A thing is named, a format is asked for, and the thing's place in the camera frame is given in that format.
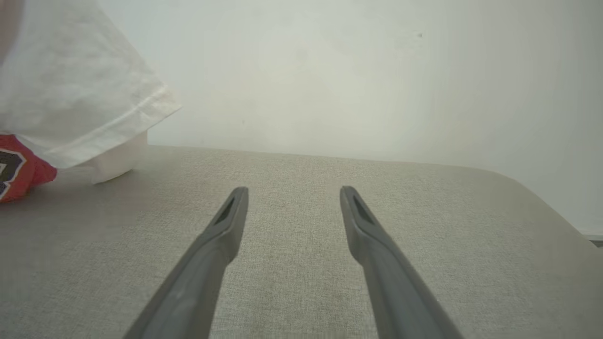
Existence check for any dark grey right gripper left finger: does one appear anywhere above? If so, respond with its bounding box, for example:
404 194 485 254
123 186 249 339

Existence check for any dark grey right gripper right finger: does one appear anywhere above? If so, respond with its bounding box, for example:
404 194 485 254
340 186 465 339

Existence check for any red jersey with white sleeves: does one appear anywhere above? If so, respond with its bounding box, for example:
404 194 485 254
0 0 182 204

